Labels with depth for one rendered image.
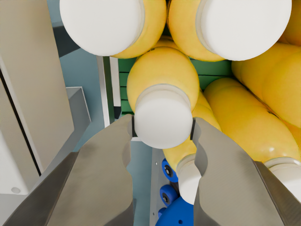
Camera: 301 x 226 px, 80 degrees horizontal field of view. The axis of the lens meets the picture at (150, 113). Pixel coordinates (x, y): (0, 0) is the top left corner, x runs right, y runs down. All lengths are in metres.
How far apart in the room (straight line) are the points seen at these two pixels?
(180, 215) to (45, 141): 0.24
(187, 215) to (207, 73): 0.23
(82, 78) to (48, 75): 1.17
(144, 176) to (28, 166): 1.66
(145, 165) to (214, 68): 1.46
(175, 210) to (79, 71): 1.16
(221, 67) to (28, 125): 0.27
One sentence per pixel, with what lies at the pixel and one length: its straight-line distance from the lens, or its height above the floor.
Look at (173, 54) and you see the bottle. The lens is 0.16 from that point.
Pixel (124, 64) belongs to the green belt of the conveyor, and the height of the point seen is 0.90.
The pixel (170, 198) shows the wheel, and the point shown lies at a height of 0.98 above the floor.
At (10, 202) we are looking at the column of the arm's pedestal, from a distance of 0.91.
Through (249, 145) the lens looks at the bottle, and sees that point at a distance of 0.20.
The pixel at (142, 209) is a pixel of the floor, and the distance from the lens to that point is 2.23.
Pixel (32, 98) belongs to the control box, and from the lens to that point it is 0.18.
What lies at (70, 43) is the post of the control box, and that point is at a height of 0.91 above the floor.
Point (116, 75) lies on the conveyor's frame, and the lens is 0.32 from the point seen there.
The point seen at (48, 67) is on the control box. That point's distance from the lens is 0.21.
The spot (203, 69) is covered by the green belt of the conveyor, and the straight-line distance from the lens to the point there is 0.31.
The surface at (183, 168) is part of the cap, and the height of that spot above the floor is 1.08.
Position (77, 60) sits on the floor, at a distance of 1.34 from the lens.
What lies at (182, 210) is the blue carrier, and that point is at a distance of 0.35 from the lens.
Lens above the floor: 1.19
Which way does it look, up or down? 60 degrees down
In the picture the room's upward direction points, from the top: 174 degrees counter-clockwise
